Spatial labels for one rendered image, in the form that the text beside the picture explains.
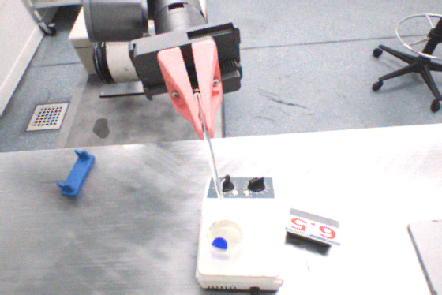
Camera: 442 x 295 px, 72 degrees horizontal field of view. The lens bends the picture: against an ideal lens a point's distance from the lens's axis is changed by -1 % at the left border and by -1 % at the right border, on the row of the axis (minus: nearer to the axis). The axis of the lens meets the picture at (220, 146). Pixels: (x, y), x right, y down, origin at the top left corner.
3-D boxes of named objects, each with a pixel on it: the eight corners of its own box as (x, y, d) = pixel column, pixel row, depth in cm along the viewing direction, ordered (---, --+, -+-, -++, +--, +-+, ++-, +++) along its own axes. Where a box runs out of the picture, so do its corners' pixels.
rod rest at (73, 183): (82, 155, 69) (74, 146, 66) (95, 157, 69) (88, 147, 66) (61, 195, 63) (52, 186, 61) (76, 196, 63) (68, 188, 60)
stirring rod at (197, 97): (220, 207, 38) (191, 87, 22) (225, 205, 38) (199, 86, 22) (221, 210, 38) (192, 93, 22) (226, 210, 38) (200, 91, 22)
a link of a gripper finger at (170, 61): (262, 91, 22) (232, 20, 28) (163, 113, 22) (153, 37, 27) (261, 146, 27) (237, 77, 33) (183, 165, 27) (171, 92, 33)
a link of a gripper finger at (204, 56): (234, 97, 22) (210, 25, 27) (136, 120, 22) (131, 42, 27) (240, 151, 27) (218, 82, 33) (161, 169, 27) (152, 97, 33)
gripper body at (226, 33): (241, 28, 27) (222, -12, 31) (126, 54, 27) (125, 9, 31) (244, 84, 32) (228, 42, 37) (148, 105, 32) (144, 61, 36)
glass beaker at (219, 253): (205, 261, 45) (197, 242, 39) (214, 226, 48) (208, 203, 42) (245, 270, 44) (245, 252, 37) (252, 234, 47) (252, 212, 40)
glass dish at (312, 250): (327, 268, 51) (330, 264, 49) (302, 289, 49) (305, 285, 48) (304, 241, 54) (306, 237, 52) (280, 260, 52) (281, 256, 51)
